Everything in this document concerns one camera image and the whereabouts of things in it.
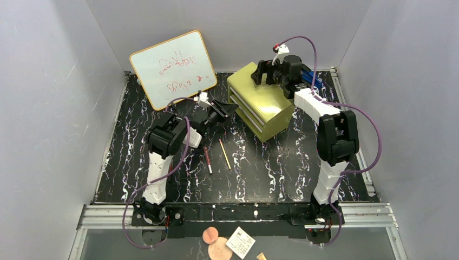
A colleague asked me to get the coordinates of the dark red makeup pencil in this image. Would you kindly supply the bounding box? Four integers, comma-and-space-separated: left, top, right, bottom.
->
204, 146, 213, 175

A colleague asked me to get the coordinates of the green metal drawer box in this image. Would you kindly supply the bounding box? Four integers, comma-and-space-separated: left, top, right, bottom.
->
227, 62, 295, 142

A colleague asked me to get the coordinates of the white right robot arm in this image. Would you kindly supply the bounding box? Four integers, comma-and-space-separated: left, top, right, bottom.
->
251, 55, 359, 222

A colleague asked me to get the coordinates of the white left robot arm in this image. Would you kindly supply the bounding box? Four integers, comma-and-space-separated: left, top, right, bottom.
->
127, 97, 239, 225

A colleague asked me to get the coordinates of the thin tan makeup pencil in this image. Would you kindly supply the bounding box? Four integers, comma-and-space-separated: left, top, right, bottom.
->
219, 139, 231, 170

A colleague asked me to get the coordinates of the blue object behind box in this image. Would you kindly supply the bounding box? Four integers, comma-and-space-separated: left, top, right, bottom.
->
301, 70, 322, 88

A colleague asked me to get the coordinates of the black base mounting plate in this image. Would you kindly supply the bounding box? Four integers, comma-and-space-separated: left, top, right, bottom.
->
127, 200, 344, 239

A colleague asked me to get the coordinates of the small pink round pad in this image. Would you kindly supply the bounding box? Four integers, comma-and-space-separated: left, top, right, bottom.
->
202, 226, 219, 244

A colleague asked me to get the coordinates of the white printed paper card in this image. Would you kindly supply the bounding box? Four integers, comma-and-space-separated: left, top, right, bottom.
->
226, 226, 255, 259

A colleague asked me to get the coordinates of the large pink round pad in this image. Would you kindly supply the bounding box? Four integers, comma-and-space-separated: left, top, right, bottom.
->
208, 237, 233, 260

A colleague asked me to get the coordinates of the small tan wood piece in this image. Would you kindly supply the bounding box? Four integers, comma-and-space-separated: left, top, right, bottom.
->
257, 252, 267, 260

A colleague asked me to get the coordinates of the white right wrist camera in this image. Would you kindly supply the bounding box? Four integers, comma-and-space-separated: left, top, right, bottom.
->
272, 43, 290, 65

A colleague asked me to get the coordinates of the whiteboard with orange frame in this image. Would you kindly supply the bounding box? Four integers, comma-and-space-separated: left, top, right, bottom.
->
129, 30, 217, 111

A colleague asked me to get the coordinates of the aluminium right side rail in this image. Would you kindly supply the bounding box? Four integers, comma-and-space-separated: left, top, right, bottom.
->
330, 67, 376, 198

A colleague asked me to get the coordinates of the aluminium frame rail front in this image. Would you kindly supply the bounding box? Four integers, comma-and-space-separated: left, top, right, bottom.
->
77, 203, 398, 229

